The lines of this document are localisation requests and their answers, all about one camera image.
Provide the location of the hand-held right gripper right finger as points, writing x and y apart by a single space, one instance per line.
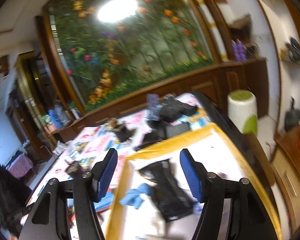
191 177

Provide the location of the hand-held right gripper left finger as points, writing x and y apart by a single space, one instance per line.
106 175

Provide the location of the blue towel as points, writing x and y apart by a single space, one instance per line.
133 196

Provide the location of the yellow taped cardboard box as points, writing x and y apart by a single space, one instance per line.
152 152

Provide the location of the black cloth pouch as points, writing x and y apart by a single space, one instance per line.
170 197

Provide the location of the small black box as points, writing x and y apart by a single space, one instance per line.
73 168

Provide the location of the black cylindrical container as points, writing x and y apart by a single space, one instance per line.
123 133

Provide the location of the small white bottle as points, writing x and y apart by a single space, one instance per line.
75 113

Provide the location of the pink box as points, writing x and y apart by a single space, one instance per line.
50 128

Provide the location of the grey thermos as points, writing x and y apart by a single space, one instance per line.
63 115

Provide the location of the blue thermos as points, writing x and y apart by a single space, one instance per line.
53 117

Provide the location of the grey perforated phone stand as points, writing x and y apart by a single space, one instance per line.
153 105

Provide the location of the white green plastic stool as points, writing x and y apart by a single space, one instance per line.
242 112

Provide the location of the pink patterned cloth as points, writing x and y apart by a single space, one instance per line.
20 167

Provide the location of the wooden side cabinet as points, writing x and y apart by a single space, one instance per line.
290 170

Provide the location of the person's dark clothing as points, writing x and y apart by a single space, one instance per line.
5 192

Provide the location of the black bag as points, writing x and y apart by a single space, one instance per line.
292 117

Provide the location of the flower landscape mural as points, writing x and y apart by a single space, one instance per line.
140 55

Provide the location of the purple bottle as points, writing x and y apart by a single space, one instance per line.
242 52
235 51

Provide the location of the white roll yellow bands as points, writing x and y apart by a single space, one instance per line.
211 22

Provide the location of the brown cardboard box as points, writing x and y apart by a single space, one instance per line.
240 23

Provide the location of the dark tangled bundle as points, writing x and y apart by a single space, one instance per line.
293 50

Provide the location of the wooden wall cabinet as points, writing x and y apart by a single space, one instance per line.
190 85

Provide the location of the gold door frame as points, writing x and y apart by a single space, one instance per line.
25 85

